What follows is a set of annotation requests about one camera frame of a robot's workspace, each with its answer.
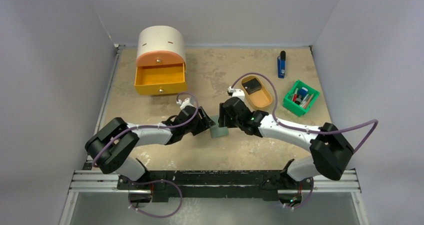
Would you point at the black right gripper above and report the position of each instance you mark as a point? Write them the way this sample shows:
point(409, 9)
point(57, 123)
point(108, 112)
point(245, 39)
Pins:
point(224, 114)

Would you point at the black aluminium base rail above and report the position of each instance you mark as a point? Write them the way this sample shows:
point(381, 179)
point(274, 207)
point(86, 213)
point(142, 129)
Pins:
point(267, 185)

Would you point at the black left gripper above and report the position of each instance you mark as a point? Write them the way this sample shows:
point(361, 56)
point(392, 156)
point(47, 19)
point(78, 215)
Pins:
point(207, 122)

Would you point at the white orange drawer cabinet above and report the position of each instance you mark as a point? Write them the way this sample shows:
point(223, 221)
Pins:
point(160, 45)

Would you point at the blue stapler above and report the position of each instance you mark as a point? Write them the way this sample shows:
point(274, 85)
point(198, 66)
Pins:
point(281, 65)

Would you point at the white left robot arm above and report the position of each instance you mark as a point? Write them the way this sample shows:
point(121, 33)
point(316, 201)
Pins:
point(110, 148)

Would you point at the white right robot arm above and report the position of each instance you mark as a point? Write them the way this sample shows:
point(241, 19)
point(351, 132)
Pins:
point(330, 152)

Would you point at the green bin with pens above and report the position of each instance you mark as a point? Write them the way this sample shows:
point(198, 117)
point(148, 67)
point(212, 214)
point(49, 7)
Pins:
point(300, 98)

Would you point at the green card holder wallet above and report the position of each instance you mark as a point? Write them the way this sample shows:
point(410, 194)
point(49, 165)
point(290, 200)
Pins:
point(216, 131)

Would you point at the orange oval tray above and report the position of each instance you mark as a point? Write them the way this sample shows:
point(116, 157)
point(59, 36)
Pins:
point(259, 100)

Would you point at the yellow open drawer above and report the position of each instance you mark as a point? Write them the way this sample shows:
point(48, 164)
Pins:
point(160, 79)

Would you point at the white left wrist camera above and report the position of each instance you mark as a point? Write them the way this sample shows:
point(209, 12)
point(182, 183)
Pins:
point(184, 103)

